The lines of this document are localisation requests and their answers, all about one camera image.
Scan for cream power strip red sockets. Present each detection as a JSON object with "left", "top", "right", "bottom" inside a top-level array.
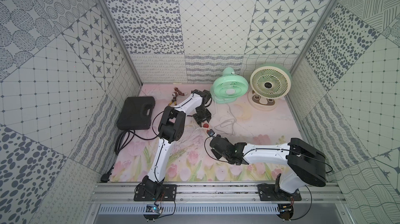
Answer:
[{"left": 202, "top": 123, "right": 216, "bottom": 138}]

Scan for white fan cable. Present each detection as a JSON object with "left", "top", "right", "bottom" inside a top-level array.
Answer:
[{"left": 214, "top": 97, "right": 238, "bottom": 137}]

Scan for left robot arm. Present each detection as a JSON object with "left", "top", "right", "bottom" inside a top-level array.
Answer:
[{"left": 142, "top": 90, "right": 212, "bottom": 198}]

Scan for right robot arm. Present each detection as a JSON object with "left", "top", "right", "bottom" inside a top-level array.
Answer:
[{"left": 210, "top": 134, "right": 328, "bottom": 194}]

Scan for mint green desk fan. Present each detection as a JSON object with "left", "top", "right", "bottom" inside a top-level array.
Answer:
[{"left": 210, "top": 67, "right": 249, "bottom": 104}]

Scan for cream round desk fan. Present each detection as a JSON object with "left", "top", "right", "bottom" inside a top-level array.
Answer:
[{"left": 247, "top": 64, "right": 292, "bottom": 111}]

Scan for black plastic tool case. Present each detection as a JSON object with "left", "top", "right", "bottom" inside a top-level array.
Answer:
[{"left": 117, "top": 96, "right": 156, "bottom": 130}]

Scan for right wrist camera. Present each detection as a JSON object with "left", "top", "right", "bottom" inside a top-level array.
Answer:
[{"left": 207, "top": 129, "right": 216, "bottom": 136}]

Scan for yellow handled pliers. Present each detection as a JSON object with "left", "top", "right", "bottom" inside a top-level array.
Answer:
[{"left": 168, "top": 87, "right": 188, "bottom": 107}]

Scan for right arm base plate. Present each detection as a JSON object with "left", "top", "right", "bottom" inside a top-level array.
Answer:
[{"left": 257, "top": 183, "right": 302, "bottom": 202}]

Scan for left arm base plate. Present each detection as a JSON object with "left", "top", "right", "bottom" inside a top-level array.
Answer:
[{"left": 134, "top": 183, "right": 177, "bottom": 202}]

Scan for black power strip cable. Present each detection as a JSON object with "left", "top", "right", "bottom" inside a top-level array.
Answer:
[{"left": 100, "top": 114, "right": 194, "bottom": 183}]

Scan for aluminium rail frame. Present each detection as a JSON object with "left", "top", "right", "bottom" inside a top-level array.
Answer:
[{"left": 89, "top": 182, "right": 346, "bottom": 205}]

